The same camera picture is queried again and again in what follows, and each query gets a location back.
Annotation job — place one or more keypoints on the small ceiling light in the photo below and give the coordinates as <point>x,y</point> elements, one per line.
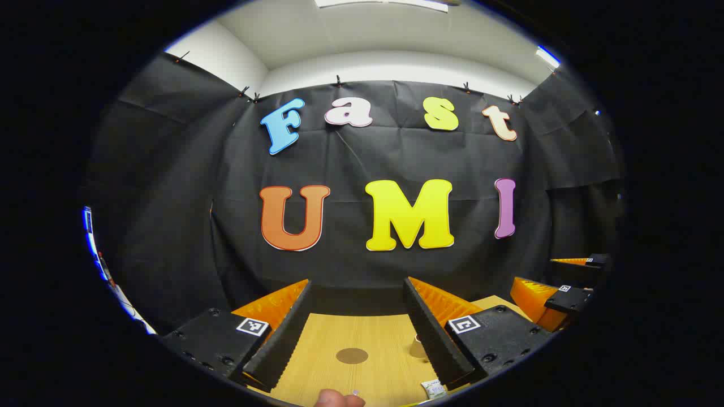
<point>547,56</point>

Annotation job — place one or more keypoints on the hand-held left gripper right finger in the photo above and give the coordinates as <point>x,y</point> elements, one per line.
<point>435,339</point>

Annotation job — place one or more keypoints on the white toothpaste tube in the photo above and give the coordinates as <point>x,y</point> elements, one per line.
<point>434,389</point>

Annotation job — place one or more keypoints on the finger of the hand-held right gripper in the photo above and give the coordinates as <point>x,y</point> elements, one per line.
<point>568,299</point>
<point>597,262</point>

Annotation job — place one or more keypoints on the brown round coaster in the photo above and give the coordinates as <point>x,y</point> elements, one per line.
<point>352,355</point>

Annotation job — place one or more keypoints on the row of black cloth clips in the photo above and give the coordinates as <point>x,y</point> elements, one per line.
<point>338,81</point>

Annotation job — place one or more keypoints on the beige cup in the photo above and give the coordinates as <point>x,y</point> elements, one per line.
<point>417,347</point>

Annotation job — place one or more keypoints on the wooden desktop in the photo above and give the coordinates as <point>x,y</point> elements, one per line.
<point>362,333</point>

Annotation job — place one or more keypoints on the long ceiling light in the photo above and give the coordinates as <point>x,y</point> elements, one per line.
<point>379,3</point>

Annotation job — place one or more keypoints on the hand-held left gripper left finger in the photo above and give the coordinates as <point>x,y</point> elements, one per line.
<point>283,339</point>

